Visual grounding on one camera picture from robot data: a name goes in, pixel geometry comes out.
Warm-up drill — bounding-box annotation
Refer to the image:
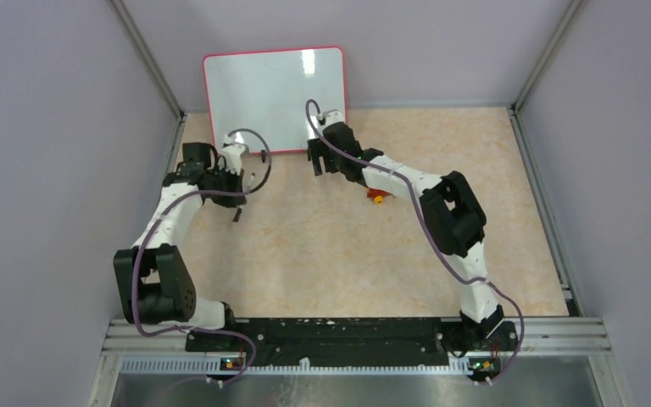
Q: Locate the pink framed whiteboard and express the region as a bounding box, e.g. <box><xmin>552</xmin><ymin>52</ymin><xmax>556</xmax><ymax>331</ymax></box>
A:
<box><xmin>202</xmin><ymin>46</ymin><xmax>348</xmax><ymax>153</ymax></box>

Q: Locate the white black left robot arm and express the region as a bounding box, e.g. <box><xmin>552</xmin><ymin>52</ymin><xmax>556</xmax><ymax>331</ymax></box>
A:
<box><xmin>113</xmin><ymin>142</ymin><xmax>248</xmax><ymax>351</ymax></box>

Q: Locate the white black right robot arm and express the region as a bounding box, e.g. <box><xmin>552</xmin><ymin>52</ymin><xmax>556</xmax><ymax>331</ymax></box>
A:
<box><xmin>308</xmin><ymin>121</ymin><xmax>504</xmax><ymax>352</ymax></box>

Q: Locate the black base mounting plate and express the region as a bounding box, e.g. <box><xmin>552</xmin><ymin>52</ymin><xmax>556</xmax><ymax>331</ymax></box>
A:
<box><xmin>185</xmin><ymin>317</ymin><xmax>518</xmax><ymax>367</ymax></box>

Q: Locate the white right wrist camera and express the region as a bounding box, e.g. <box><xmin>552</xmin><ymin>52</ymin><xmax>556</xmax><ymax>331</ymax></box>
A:
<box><xmin>316</xmin><ymin>109</ymin><xmax>346</xmax><ymax>129</ymax></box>

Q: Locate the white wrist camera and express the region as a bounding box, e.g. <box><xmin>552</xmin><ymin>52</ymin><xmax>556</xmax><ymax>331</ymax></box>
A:
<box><xmin>316</xmin><ymin>109</ymin><xmax>346</xmax><ymax>129</ymax></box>
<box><xmin>221</xmin><ymin>131</ymin><xmax>248</xmax><ymax>176</ymax></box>

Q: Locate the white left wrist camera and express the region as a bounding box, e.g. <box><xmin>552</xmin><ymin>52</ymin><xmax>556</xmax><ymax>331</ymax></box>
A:
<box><xmin>221</xmin><ymin>131</ymin><xmax>248</xmax><ymax>176</ymax></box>

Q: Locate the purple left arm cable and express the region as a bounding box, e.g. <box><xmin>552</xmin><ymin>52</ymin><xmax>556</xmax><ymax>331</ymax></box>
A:
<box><xmin>131</xmin><ymin>127</ymin><xmax>273</xmax><ymax>388</ymax></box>

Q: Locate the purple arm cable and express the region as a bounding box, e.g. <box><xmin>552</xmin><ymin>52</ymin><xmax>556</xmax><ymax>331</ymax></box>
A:
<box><xmin>304</xmin><ymin>99</ymin><xmax>526</xmax><ymax>386</ymax></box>
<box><xmin>131</xmin><ymin>127</ymin><xmax>273</xmax><ymax>388</ymax></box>

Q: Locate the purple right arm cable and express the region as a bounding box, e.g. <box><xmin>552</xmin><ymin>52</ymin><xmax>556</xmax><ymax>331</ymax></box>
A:
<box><xmin>304</xmin><ymin>99</ymin><xmax>526</xmax><ymax>386</ymax></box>

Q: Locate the aluminium frame rail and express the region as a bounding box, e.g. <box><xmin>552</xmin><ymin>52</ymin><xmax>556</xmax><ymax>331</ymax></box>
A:
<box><xmin>88</xmin><ymin>316</ymin><xmax>632</xmax><ymax>406</ymax></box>

